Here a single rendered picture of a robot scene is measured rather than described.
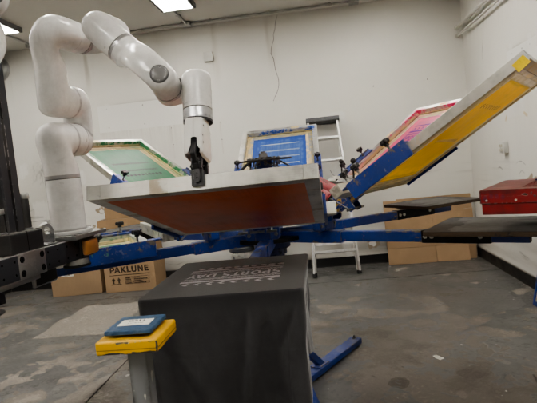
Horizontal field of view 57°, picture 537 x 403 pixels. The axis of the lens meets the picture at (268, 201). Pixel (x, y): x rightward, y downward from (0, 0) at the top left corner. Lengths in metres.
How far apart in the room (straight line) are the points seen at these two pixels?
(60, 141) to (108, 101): 5.02
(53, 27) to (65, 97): 0.18
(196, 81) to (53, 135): 0.43
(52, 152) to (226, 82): 4.71
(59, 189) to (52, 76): 0.31
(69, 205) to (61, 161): 0.12
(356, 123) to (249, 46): 1.54
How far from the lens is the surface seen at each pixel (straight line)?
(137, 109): 6.33
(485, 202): 1.94
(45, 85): 1.50
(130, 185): 1.28
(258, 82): 6.01
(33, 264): 1.33
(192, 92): 1.28
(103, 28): 1.42
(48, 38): 1.49
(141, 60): 1.29
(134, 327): 1.08
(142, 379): 1.13
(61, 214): 1.48
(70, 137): 1.49
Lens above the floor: 1.27
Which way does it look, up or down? 4 degrees down
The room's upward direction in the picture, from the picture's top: 6 degrees counter-clockwise
